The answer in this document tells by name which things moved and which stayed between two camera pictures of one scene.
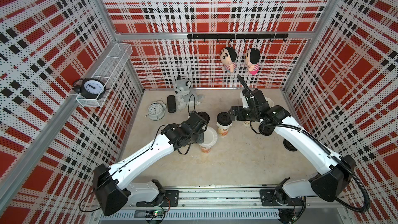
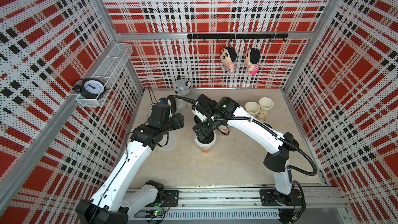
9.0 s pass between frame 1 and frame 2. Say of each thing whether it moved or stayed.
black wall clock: stayed
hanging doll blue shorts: stayed
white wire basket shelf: stayed
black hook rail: stayed
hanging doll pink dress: stayed
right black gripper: moved
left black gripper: moved
